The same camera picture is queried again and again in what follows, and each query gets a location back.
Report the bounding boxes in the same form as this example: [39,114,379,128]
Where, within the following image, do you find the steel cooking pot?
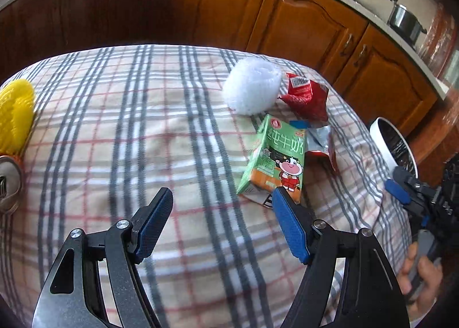
[387,0,427,37]

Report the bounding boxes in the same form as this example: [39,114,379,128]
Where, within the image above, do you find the silver foil snack packet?
[290,120,340,174]

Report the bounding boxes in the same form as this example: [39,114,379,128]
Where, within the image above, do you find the white foam fruit net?
[222,57,283,116]

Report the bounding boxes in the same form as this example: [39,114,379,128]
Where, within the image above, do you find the wooden lower kitchen cabinets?
[0,0,440,157]

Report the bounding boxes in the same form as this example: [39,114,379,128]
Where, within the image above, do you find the yellow foam fruit net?
[0,79,37,155]

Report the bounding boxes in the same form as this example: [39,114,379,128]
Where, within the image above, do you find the white kitchen countertop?
[0,0,450,101]

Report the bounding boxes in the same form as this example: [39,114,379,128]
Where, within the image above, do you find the black bin with white rim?
[369,116,419,179]

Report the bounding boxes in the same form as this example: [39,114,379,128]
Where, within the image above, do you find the green milk carton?
[237,114,308,205]

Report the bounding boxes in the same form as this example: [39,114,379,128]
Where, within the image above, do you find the person's right hand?
[397,241,445,321]

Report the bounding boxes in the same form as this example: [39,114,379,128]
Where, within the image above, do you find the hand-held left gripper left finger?
[32,187,174,328]

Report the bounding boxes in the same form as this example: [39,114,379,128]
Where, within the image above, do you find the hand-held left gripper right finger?
[271,186,411,328]

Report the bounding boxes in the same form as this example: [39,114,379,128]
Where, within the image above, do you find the red drink can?
[0,155,24,212]

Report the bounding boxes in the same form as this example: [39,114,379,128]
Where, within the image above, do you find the red wooden door frame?
[418,2,459,82]

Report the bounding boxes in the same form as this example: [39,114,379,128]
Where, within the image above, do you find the red snack packet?
[279,72,330,123]

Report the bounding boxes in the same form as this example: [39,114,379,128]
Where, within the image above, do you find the plaid tablecloth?
[0,44,413,328]

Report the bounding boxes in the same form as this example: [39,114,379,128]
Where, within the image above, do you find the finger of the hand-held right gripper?
[394,166,437,198]
[385,179,430,218]

